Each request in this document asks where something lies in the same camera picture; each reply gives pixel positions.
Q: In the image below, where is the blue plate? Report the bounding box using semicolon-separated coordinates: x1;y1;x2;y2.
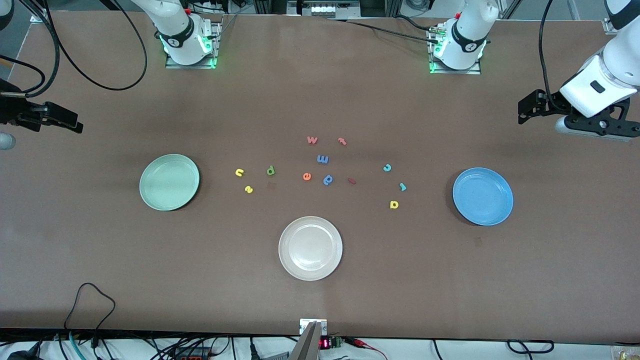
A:
452;167;514;227

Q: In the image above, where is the green plate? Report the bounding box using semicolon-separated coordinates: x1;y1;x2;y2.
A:
139;153;201;212

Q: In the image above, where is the grey control box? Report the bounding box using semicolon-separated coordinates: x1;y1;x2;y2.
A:
287;0;361;18

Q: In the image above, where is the black power plug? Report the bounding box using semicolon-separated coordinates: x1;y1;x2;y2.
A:
7;344;41;360

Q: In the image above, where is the beige plate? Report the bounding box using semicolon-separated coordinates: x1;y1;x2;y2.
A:
278;215;344;282

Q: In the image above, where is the red clip lead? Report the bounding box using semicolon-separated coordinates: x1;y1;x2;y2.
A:
345;337;390;360

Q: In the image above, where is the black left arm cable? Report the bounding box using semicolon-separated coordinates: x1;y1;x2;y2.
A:
538;0;557;101

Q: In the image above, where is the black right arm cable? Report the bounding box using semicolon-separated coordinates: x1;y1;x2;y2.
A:
0;0;149;99

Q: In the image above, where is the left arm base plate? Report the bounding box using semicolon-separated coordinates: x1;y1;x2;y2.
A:
429;25;483;76

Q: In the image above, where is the black cable to arm base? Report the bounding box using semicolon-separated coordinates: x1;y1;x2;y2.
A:
327;14;442;45

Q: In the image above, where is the thin black looped cable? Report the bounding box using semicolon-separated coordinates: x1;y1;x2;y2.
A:
63;282;117;332

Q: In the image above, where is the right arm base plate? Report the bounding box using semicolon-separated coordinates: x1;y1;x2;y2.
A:
165;20;222;70

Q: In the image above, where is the black coiled floor cable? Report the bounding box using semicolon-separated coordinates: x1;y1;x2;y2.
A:
506;339;556;356

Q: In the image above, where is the grey metal camera mount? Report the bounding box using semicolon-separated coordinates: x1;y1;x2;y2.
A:
289;319;328;360

